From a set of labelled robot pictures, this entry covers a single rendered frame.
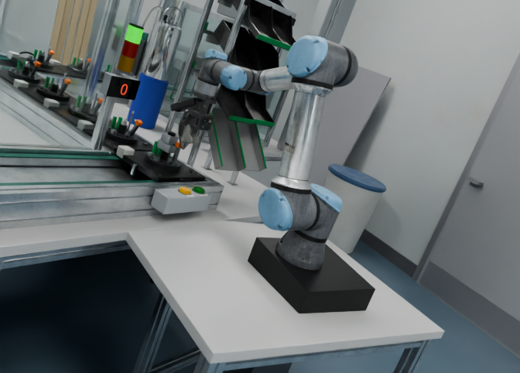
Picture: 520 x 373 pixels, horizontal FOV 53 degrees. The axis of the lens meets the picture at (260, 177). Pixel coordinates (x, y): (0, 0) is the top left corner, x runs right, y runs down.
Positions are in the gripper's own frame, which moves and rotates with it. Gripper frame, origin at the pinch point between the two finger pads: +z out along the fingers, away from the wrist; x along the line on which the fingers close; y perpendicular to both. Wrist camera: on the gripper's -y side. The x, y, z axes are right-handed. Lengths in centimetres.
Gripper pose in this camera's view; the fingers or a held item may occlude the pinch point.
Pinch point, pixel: (182, 145)
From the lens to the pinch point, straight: 190.0
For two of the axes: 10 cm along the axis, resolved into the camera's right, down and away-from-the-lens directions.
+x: 5.7, -0.1, 8.2
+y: 7.5, 4.2, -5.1
